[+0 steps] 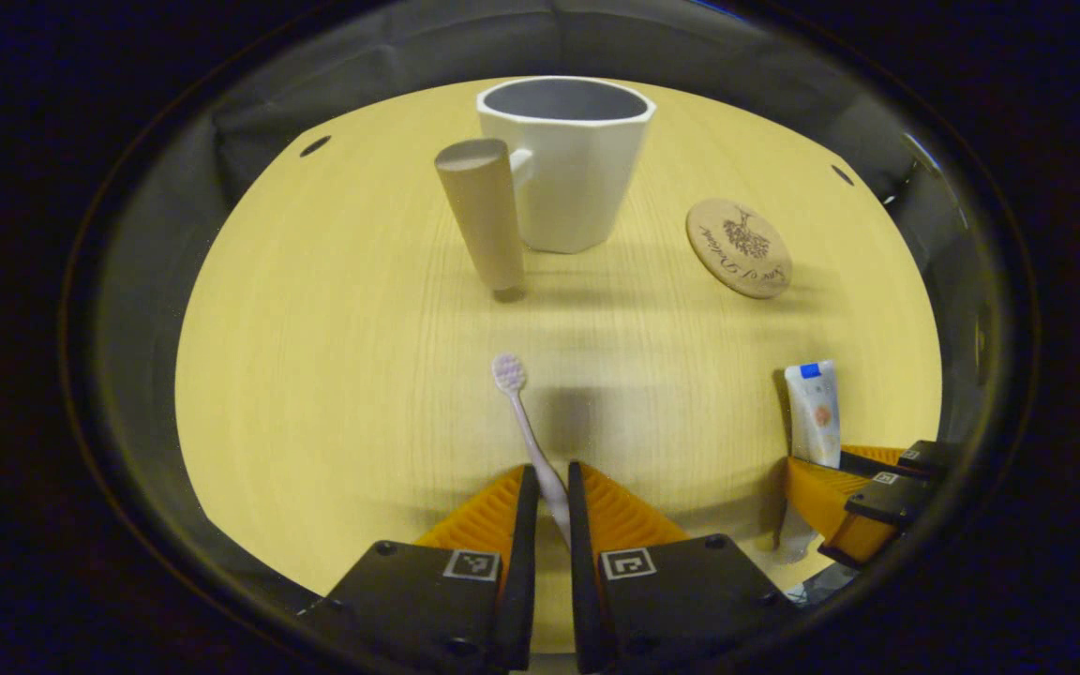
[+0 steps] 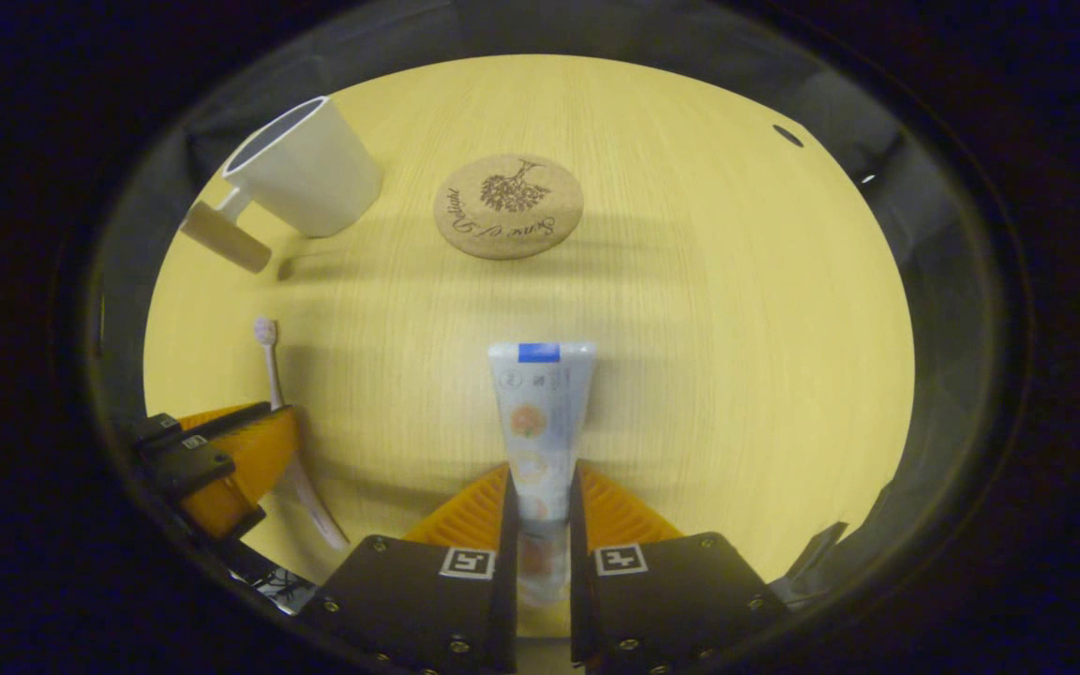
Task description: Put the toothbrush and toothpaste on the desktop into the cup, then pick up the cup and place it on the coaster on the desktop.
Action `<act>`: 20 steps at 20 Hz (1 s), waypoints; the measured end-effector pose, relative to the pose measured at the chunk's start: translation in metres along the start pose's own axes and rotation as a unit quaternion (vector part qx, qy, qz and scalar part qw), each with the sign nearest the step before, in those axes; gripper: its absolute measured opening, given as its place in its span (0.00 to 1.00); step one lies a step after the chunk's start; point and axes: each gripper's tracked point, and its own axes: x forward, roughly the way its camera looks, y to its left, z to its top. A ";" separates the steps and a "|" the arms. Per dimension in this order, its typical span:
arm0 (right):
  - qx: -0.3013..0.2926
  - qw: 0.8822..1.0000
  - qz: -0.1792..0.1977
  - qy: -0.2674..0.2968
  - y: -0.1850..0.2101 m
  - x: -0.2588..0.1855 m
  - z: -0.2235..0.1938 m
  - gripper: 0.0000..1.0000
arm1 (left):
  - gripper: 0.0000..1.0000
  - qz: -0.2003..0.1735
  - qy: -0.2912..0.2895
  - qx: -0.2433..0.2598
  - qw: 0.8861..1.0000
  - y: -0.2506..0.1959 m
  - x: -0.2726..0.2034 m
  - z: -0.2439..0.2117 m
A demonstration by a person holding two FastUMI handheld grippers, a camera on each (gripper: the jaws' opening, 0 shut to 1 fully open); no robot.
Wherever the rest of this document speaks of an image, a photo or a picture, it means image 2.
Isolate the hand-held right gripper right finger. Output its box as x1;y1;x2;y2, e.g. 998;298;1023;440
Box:
567;458;791;675

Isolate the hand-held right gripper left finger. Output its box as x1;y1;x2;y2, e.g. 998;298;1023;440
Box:
299;462;520;675

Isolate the white toothpaste tube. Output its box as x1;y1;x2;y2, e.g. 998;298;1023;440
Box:
487;341;598;607

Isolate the white cup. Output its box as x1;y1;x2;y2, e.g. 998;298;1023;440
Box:
179;95;384;276

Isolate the round cork coaster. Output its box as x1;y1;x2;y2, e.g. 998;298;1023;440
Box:
433;154;586;262

